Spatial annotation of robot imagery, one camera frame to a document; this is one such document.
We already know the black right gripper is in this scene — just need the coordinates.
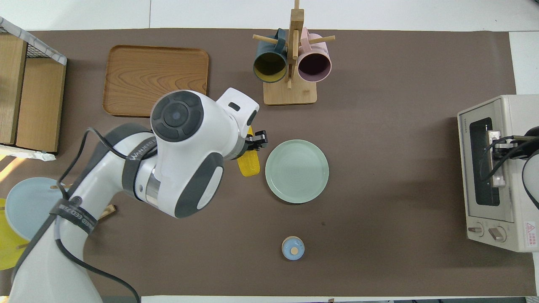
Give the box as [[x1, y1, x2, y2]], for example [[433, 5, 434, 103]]
[[490, 126, 539, 162]]

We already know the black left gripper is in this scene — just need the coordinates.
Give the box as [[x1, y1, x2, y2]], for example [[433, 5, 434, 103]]
[[244, 130, 269, 153]]

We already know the yellow corn cob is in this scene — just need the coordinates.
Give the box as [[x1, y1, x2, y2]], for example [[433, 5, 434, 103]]
[[237, 125, 261, 177]]

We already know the white toaster oven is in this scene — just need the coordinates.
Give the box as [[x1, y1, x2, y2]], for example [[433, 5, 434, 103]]
[[457, 95, 539, 253]]

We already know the toaster oven glass door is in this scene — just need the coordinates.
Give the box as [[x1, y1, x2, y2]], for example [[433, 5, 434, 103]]
[[458, 107, 514, 223]]

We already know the pale green plate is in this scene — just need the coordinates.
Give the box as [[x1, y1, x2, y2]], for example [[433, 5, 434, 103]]
[[265, 139, 330, 205]]

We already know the wooden mug rack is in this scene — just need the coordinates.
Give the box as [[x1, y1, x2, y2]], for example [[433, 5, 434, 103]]
[[253, 0, 336, 106]]

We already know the dark blue mug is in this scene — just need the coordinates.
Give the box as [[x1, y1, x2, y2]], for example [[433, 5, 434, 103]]
[[253, 29, 288, 84]]

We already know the pink mug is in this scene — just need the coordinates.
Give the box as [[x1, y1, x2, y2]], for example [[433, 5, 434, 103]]
[[297, 27, 333, 83]]

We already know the small blue bell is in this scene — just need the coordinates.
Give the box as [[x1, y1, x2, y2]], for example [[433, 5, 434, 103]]
[[281, 236, 305, 260]]

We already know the brown table mat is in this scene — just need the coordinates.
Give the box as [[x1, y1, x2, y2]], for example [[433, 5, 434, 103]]
[[0, 29, 535, 297]]

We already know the wooden tray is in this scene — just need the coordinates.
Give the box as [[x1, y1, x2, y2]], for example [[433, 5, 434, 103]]
[[102, 45, 210, 118]]

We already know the wooden step shelf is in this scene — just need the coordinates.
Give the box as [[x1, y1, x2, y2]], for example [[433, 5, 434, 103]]
[[0, 34, 67, 153]]

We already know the light blue plate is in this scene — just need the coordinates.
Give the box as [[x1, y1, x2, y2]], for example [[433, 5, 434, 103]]
[[5, 177, 70, 242]]

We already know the yellow plate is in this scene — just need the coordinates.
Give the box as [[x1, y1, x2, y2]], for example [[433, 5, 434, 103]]
[[0, 198, 32, 271]]

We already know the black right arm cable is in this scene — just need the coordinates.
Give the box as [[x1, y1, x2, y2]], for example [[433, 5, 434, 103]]
[[480, 135, 539, 183]]

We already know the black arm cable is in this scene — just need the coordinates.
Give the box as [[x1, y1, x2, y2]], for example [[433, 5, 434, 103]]
[[480, 135, 539, 183], [55, 126, 141, 303]]

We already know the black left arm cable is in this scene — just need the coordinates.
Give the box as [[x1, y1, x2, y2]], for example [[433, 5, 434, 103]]
[[55, 126, 141, 303]]

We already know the wire basket with plaid liner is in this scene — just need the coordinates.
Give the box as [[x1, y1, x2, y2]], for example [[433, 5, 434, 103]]
[[0, 16, 68, 161]]

